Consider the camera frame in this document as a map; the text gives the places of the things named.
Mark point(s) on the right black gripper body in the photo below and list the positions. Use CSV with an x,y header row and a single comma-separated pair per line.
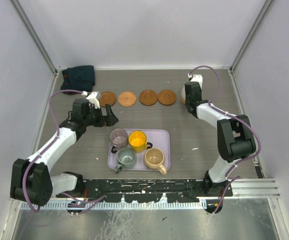
x,y
187,102

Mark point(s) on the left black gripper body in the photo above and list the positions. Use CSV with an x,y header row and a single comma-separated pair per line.
x,y
94,118

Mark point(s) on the white ceramic mug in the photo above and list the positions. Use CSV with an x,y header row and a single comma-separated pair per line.
x,y
183,93

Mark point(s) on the brown wooden round coaster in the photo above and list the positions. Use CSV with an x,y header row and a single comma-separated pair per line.
x,y
167,97

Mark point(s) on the beige ceramic mug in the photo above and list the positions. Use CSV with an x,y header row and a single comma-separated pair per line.
x,y
154,159

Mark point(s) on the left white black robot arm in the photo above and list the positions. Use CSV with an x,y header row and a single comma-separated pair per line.
x,y
31,181

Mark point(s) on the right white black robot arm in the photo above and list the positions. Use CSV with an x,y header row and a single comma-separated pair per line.
x,y
235,139

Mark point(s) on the dark brown wooden coaster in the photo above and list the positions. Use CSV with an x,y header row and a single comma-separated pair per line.
x,y
148,97

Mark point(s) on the purple glass mug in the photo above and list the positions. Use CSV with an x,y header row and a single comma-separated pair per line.
x,y
118,139

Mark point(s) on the yellow mug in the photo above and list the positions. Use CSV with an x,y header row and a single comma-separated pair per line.
x,y
138,141

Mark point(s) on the dark blue folded cloth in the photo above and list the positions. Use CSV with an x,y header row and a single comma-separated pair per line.
x,y
79,78

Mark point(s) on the grey ceramic mug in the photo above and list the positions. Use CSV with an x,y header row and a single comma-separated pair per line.
x,y
126,159

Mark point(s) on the lavender plastic tray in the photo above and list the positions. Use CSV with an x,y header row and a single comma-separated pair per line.
x,y
160,139

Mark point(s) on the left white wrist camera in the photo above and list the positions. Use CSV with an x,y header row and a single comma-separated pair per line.
x,y
93,97

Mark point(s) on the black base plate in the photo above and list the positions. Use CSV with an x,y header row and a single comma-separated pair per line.
x,y
148,190

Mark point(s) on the white slotted cable duct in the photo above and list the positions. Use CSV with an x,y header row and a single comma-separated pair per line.
x,y
161,205

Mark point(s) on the aluminium front rail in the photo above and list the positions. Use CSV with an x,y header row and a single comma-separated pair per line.
x,y
241,188

